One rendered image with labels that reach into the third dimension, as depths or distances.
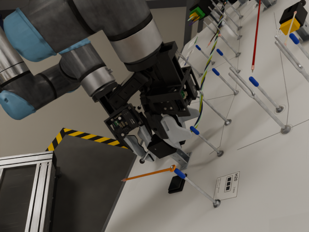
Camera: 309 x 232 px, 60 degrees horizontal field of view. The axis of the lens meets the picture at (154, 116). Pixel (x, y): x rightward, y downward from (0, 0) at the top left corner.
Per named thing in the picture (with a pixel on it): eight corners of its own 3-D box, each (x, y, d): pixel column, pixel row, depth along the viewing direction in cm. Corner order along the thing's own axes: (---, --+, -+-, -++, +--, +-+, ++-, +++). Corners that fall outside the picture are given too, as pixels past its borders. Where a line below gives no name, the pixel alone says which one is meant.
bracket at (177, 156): (185, 154, 62) (170, 142, 61) (192, 152, 61) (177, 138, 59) (179, 171, 60) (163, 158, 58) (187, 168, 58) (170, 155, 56)
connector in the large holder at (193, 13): (205, 14, 104) (198, 6, 103) (201, 19, 103) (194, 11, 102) (198, 18, 109) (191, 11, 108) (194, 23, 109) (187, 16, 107)
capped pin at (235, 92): (240, 92, 62) (215, 66, 60) (235, 96, 63) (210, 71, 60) (237, 89, 64) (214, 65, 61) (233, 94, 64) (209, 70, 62)
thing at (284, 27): (300, 24, 52) (294, 16, 51) (299, 29, 51) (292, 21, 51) (287, 31, 54) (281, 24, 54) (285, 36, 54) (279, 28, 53)
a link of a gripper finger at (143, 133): (154, 165, 62) (131, 132, 62) (153, 159, 68) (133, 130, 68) (165, 158, 62) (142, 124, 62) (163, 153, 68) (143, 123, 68)
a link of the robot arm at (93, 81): (84, 84, 68) (111, 66, 68) (94, 100, 68) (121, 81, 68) (76, 83, 60) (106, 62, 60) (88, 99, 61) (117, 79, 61)
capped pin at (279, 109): (282, 112, 46) (251, 79, 44) (274, 113, 48) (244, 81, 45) (285, 106, 47) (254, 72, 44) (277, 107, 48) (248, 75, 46)
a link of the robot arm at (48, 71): (34, 82, 72) (40, 64, 63) (67, 65, 78) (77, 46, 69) (52, 106, 73) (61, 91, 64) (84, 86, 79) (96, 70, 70)
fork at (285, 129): (292, 131, 42) (233, 70, 37) (281, 136, 43) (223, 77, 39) (291, 123, 43) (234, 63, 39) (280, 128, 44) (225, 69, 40)
